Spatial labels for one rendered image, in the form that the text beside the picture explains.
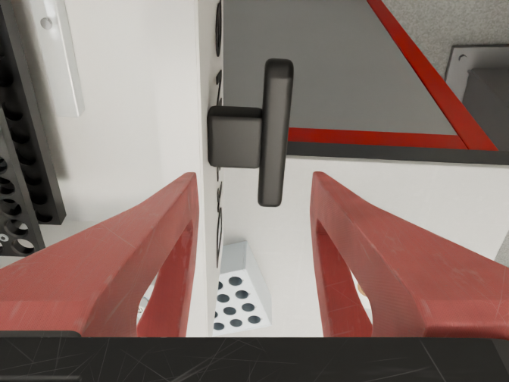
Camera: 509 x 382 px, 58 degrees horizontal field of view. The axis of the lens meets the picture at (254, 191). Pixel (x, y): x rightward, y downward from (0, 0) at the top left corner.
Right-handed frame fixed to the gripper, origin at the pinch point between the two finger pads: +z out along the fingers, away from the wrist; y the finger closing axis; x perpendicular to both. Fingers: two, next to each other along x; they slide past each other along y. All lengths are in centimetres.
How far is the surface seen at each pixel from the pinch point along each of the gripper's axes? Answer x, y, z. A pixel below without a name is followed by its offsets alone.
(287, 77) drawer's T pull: -0.5, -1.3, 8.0
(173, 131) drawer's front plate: 1.1, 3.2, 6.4
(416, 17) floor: 21, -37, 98
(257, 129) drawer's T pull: 1.9, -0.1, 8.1
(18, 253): 10.7, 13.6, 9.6
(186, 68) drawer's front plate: -1.5, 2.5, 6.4
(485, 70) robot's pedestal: 33, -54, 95
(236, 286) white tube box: 24.4, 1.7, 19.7
